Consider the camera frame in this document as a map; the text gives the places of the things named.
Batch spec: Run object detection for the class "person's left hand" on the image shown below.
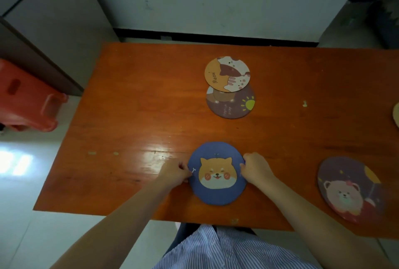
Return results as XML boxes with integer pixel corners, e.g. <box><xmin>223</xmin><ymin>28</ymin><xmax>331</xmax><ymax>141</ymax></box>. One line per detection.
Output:
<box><xmin>158</xmin><ymin>158</ymin><xmax>193</xmax><ymax>190</ymax></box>

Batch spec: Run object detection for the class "person's right hand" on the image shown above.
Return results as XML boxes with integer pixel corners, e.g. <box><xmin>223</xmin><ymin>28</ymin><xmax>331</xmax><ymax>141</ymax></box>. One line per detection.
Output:
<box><xmin>239</xmin><ymin>152</ymin><xmax>276</xmax><ymax>187</ymax></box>

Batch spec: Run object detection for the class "blue round dog coaster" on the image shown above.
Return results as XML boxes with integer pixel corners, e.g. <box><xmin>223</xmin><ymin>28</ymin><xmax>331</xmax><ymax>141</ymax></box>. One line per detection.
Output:
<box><xmin>188</xmin><ymin>142</ymin><xmax>247</xmax><ymax>206</ymax></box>

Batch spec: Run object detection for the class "person's right forearm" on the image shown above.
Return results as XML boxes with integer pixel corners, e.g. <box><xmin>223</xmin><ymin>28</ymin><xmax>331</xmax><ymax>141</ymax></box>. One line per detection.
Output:
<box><xmin>259</xmin><ymin>176</ymin><xmax>395</xmax><ymax>269</ymax></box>

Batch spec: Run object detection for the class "person's left forearm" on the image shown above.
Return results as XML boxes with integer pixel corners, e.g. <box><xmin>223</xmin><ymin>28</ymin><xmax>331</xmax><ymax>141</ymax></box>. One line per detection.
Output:
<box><xmin>50</xmin><ymin>177</ymin><xmax>176</xmax><ymax>269</ymax></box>

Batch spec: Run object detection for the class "wooden table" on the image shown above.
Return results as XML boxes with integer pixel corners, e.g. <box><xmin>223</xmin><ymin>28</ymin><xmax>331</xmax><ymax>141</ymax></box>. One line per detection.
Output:
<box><xmin>33</xmin><ymin>42</ymin><xmax>399</xmax><ymax>240</ymax></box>

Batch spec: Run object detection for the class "purple round sun coaster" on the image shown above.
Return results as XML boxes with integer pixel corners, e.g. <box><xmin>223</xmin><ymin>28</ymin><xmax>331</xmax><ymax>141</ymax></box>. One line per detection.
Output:
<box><xmin>206</xmin><ymin>84</ymin><xmax>256</xmax><ymax>119</ymax></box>

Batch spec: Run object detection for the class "striped shirt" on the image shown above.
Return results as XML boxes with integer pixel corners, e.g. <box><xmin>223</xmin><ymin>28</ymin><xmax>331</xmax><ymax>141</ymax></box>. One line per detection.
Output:
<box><xmin>153</xmin><ymin>225</ymin><xmax>318</xmax><ymax>269</ymax></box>

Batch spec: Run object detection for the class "orange round cat coaster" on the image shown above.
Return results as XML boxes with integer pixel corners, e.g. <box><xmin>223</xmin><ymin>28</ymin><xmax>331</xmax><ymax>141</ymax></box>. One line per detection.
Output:
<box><xmin>204</xmin><ymin>56</ymin><xmax>251</xmax><ymax>93</ymax></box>

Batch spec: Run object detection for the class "purple round bear coaster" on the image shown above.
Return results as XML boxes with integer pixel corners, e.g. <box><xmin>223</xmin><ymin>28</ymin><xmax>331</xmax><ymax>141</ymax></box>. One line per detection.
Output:
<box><xmin>317</xmin><ymin>156</ymin><xmax>386</xmax><ymax>224</ymax></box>

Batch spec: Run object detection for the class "red plastic stool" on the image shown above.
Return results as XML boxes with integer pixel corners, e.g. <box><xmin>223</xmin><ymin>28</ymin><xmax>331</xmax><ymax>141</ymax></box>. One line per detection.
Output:
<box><xmin>0</xmin><ymin>59</ymin><xmax>68</xmax><ymax>132</ymax></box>

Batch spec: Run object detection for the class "grey cabinet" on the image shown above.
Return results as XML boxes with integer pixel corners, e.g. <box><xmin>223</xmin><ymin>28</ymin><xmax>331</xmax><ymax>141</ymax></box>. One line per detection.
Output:
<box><xmin>0</xmin><ymin>0</ymin><xmax>119</xmax><ymax>97</ymax></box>

